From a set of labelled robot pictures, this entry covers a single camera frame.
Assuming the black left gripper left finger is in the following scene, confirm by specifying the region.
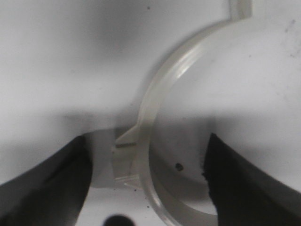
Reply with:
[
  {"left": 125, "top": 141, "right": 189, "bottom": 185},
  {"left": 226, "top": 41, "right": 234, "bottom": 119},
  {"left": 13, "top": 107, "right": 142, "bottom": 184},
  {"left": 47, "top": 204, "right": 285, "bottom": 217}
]
[{"left": 0, "top": 136, "right": 92, "bottom": 226}]

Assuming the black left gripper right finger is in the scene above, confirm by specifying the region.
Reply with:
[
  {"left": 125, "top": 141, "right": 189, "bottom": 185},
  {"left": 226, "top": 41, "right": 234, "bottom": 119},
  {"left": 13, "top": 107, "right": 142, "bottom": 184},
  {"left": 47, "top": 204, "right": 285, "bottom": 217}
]
[{"left": 203, "top": 133, "right": 301, "bottom": 226}]

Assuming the white half pipe clamp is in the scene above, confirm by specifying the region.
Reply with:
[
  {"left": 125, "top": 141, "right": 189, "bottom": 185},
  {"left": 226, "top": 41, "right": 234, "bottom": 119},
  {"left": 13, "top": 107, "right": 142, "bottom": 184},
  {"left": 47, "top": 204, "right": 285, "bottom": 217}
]
[{"left": 112, "top": 0, "right": 264, "bottom": 226}]

